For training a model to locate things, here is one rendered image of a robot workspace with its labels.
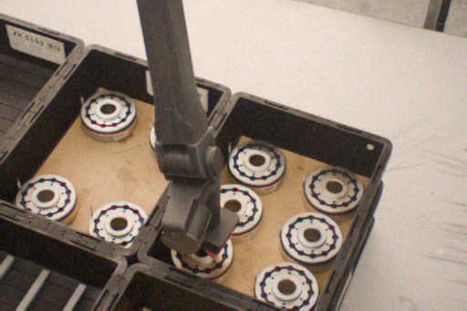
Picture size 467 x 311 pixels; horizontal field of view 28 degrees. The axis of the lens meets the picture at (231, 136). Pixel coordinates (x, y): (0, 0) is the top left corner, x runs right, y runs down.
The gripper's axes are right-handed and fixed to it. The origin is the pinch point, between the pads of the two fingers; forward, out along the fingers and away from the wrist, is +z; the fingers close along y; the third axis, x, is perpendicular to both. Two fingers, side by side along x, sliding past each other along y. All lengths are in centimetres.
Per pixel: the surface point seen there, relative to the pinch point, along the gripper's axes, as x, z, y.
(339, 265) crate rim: 4.8, -5.5, 21.6
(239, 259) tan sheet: 3.5, 5.0, 5.0
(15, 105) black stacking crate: 13, 7, -49
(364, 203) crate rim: 17.6, -4.7, 20.1
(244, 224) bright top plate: 8.5, 2.4, 3.3
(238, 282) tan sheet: -0.4, 4.6, 7.0
